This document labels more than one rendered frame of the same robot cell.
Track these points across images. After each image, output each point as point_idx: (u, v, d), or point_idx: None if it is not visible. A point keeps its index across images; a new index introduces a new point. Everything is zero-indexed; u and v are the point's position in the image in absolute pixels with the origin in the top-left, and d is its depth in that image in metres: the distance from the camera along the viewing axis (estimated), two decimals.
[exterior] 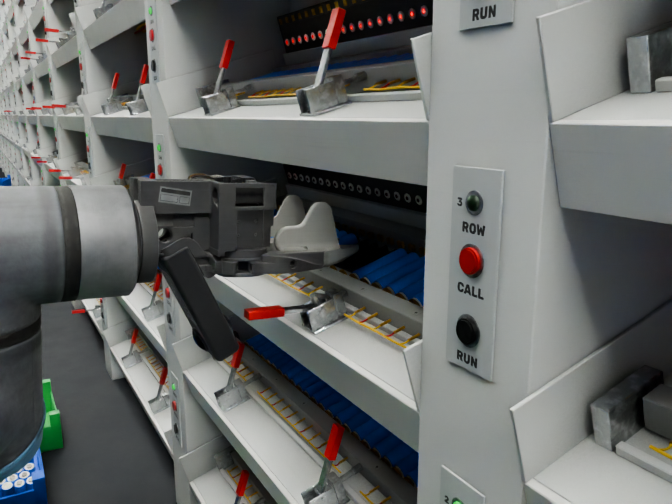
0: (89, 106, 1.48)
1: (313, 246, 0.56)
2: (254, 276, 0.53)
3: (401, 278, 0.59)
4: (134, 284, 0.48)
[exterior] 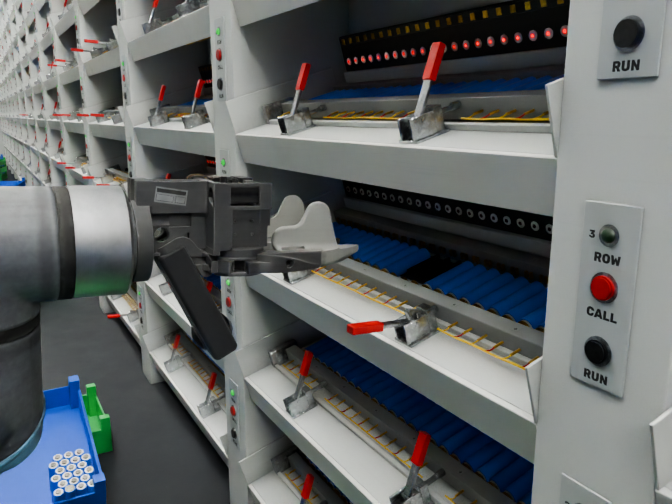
0: (132, 117, 1.51)
1: (310, 246, 0.57)
2: (250, 275, 0.54)
3: (488, 294, 0.62)
4: (129, 282, 0.49)
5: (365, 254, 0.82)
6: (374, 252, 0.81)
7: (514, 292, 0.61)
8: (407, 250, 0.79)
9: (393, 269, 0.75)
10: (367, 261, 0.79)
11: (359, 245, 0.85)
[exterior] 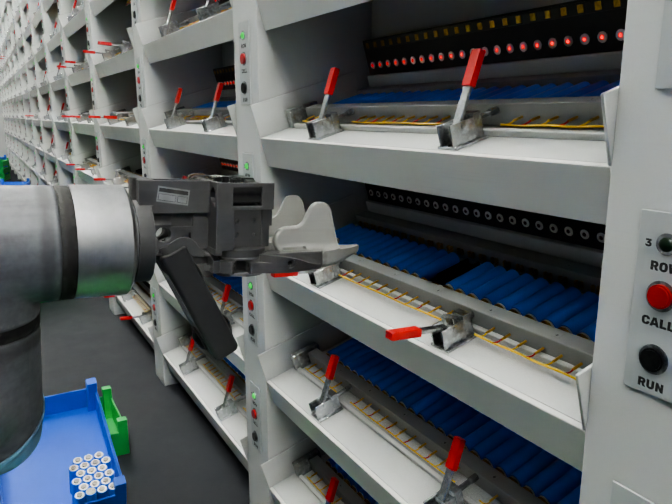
0: (147, 119, 1.52)
1: (312, 246, 0.56)
2: (252, 275, 0.53)
3: (524, 299, 0.63)
4: (131, 283, 0.48)
5: (392, 258, 0.83)
6: (402, 256, 0.81)
7: (551, 298, 0.62)
8: (436, 254, 0.79)
9: (423, 274, 0.75)
10: (396, 265, 0.79)
11: (386, 249, 0.85)
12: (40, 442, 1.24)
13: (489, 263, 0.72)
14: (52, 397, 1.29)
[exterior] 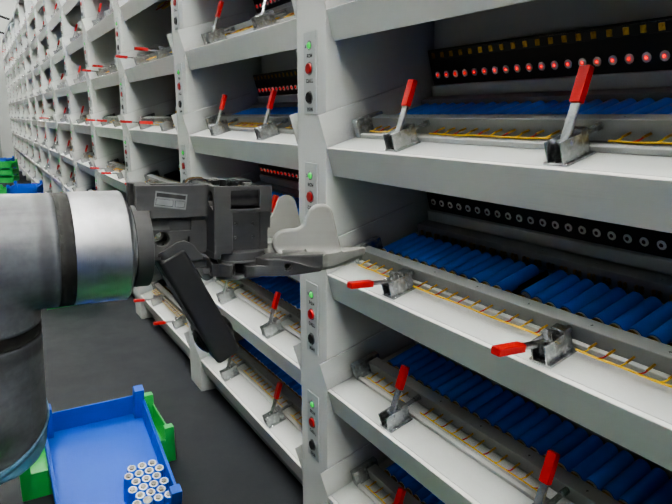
0: (188, 125, 1.52)
1: (312, 249, 0.56)
2: (251, 278, 0.54)
3: (623, 314, 0.63)
4: (131, 288, 0.49)
5: (467, 269, 0.83)
6: (478, 267, 0.81)
7: (651, 313, 0.62)
8: (514, 266, 0.79)
9: (505, 286, 0.75)
10: (474, 277, 0.79)
11: (459, 260, 0.85)
12: (90, 449, 1.24)
13: (574, 276, 0.72)
14: (100, 404, 1.29)
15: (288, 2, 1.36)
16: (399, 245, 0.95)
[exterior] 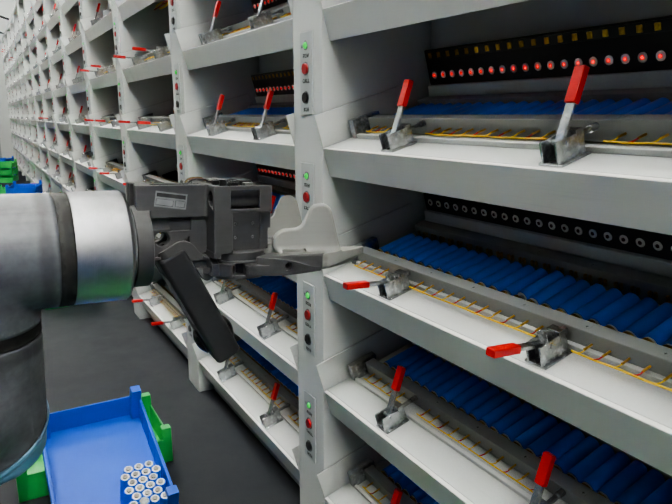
0: (185, 126, 1.51)
1: (312, 248, 0.56)
2: (251, 278, 0.54)
3: (619, 315, 0.62)
4: (131, 288, 0.48)
5: (463, 270, 0.82)
6: (474, 268, 0.81)
7: (647, 314, 0.61)
8: (511, 266, 0.79)
9: (501, 287, 0.75)
10: (470, 278, 0.79)
11: (455, 261, 0.85)
12: (87, 450, 1.24)
13: (570, 277, 0.72)
14: (97, 405, 1.29)
15: (285, 2, 1.36)
16: (396, 246, 0.95)
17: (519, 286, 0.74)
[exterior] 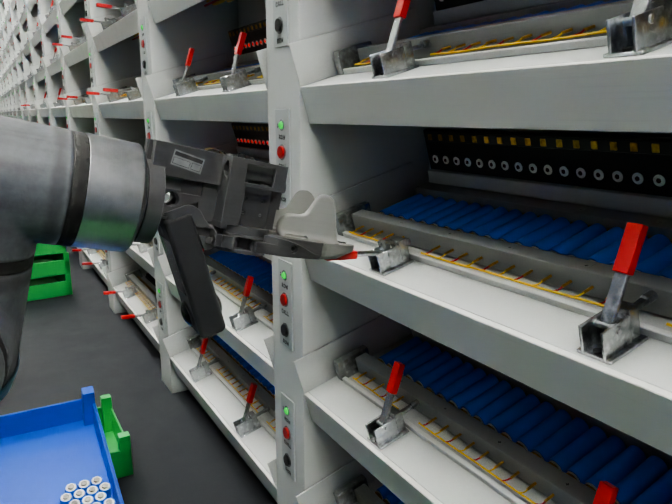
0: (153, 88, 1.32)
1: (313, 237, 0.57)
2: (252, 255, 0.53)
3: None
4: (132, 238, 0.48)
5: (491, 230, 0.64)
6: (506, 227, 0.62)
7: None
8: (555, 223, 0.60)
9: (546, 247, 0.56)
10: (502, 238, 0.60)
11: (479, 220, 0.66)
12: (27, 463, 1.05)
13: None
14: (42, 409, 1.10)
15: None
16: (401, 207, 0.76)
17: (570, 245, 0.55)
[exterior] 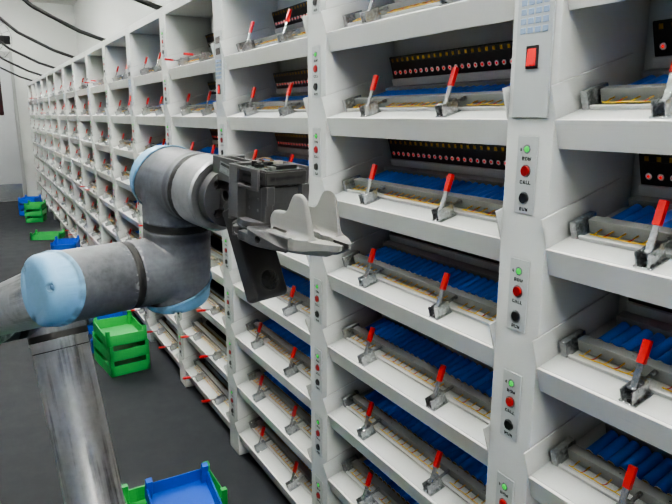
0: (232, 278, 2.22)
1: (290, 232, 0.63)
2: (245, 241, 0.67)
3: (472, 465, 1.34)
4: (195, 221, 0.74)
5: (408, 421, 1.54)
6: (413, 422, 1.52)
7: (483, 466, 1.33)
8: None
9: (424, 437, 1.46)
10: (410, 429, 1.50)
11: (404, 414, 1.56)
12: None
13: None
14: (180, 475, 2.00)
15: None
16: (373, 396, 1.67)
17: (432, 438, 1.45)
